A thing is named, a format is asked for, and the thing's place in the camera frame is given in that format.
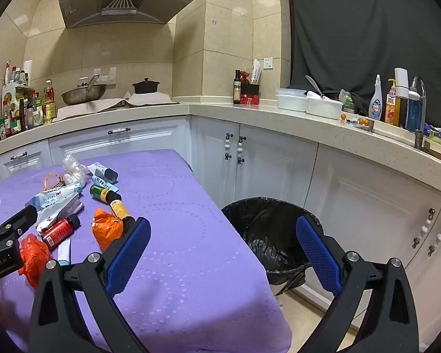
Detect purple tablecloth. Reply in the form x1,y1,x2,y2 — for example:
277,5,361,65
0,149,293,353

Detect orange dish soap bottle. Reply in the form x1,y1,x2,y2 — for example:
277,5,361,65
385,78,401,126

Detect white sachet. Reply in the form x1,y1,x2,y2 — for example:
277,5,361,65
56,238,72,266

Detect white kitchen cabinets with countertop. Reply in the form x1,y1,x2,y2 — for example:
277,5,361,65
0,101,441,353

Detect white plastic container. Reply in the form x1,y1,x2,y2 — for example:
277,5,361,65
275,87,309,112
306,94,343,119

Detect brass white door handle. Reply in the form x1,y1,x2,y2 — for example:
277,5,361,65
427,217,441,257
412,208,436,249

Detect beige stove cover cloth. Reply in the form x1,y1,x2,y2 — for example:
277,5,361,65
51,92,180,122

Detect light blue milk powder packet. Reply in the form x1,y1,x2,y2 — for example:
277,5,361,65
25,183,83,210

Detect black and red box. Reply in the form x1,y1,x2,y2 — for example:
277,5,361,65
240,83,261,105

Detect brown bottle with yellow label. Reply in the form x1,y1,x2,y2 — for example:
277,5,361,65
108,199,136,229

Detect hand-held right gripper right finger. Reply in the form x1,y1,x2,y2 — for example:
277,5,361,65
295,213,420,353

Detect white bin with black liner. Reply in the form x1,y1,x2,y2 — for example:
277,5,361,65
220,198,322,297

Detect orange plastic bag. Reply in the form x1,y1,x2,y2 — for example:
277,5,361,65
91,208,125,252
16,233,52,290

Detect orange clear snack packet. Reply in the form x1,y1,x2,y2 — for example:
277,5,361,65
42,172,67,192

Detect white double wall socket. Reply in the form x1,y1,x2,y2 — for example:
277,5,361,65
94,67,117,83

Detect blue bottle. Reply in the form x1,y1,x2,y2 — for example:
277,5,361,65
405,97,426,133

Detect yellow cooking oil bottle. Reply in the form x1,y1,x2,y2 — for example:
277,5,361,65
42,79,56,124

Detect clear plastic bag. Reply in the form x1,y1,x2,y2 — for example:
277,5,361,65
61,153,92,185

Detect cluster of seasoning bottles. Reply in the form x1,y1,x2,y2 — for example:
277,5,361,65
0,59,57,136

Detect small red bottle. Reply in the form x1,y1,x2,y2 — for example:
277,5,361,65
40,214,81,252

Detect white faucet water purifier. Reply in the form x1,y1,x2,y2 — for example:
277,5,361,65
394,68,421,100

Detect white green packet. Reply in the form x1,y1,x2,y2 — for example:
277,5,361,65
250,59,262,85

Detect steel wok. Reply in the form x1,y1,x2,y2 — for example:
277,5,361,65
61,74,108,106

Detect grey spoon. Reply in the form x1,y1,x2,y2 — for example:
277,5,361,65
305,75,324,99

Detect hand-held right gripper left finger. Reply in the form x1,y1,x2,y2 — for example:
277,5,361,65
29,217,152,353

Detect steel sink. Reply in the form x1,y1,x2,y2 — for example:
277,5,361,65
367,118,420,140

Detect silver wrapper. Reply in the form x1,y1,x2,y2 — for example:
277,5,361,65
35,191,84,234

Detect white spray bottle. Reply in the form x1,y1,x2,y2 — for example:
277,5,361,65
368,74,385,120

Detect black pot with lid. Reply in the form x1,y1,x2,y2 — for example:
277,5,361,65
131,78,161,95

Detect steel faucet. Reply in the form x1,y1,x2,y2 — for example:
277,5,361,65
408,75,427,149

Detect dark glass bottle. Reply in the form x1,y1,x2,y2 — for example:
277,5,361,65
233,69,242,104

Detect black curtain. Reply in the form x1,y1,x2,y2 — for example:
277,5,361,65
285,0,441,129

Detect blue white tube black cap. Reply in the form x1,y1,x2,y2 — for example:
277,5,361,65
86,162,119,183

